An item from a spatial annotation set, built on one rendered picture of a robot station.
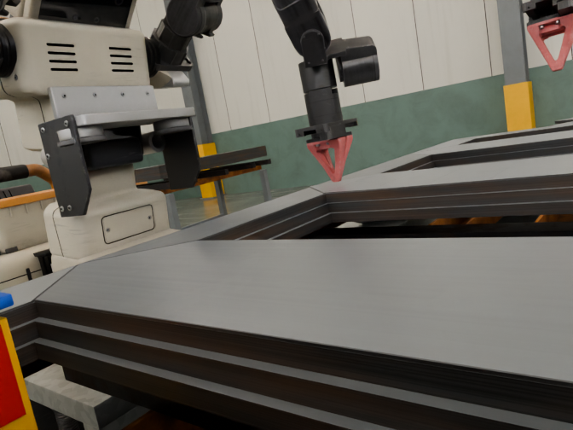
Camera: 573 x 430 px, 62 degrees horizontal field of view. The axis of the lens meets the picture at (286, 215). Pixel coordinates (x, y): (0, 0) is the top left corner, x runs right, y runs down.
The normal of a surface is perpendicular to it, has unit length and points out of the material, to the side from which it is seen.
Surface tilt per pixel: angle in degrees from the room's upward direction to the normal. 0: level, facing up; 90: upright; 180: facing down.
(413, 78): 90
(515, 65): 90
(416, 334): 0
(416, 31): 90
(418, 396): 0
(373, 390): 0
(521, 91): 90
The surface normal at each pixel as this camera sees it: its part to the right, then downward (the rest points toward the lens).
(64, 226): -0.55, 0.23
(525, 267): -0.18, -0.97
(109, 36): 0.83, 0.08
